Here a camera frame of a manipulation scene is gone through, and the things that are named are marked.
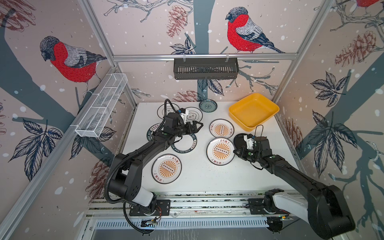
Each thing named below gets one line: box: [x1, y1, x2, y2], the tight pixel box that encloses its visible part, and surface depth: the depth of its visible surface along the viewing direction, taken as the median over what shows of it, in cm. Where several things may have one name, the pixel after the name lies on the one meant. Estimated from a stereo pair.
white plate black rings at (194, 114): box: [185, 106, 203, 123], surface depth 116 cm
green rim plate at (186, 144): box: [170, 133, 198, 154], surface depth 97 cm
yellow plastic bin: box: [228, 92, 280, 132], surface depth 120 cm
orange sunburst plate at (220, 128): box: [209, 118, 235, 139], surface depth 107 cm
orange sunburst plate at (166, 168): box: [151, 153, 182, 185], surface depth 88 cm
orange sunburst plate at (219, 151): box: [206, 137, 236, 166], surface depth 91 cm
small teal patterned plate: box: [199, 99, 218, 113], surface depth 124 cm
